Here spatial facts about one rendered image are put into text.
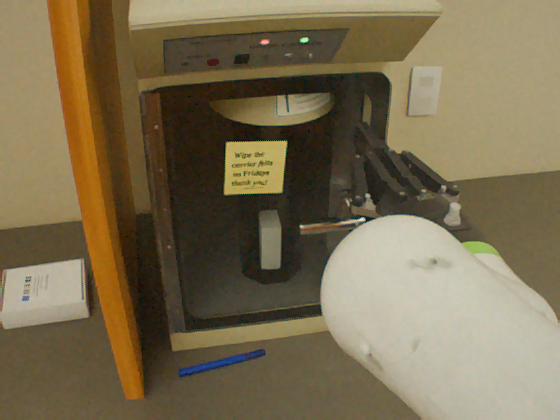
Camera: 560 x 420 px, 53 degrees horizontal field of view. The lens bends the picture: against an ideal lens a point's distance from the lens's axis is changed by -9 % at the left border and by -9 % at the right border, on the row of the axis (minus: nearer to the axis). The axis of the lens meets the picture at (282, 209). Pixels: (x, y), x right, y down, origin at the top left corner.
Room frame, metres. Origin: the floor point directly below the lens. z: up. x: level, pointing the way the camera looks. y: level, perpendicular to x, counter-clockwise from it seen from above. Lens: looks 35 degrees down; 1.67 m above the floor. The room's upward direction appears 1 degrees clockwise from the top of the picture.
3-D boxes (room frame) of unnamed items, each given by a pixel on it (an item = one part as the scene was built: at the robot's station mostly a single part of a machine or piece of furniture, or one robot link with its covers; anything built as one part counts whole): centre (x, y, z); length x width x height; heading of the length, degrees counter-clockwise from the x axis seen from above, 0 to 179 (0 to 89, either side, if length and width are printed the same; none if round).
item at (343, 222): (0.67, -0.06, 1.20); 0.10 x 0.05 x 0.03; 102
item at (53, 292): (0.75, 0.42, 0.96); 0.16 x 0.12 x 0.04; 106
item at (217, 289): (0.68, 0.01, 1.19); 0.30 x 0.01 x 0.40; 102
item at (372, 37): (0.63, 0.00, 1.46); 0.32 x 0.11 x 0.10; 103
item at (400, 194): (0.58, -0.11, 1.31); 0.11 x 0.01 x 0.04; 14
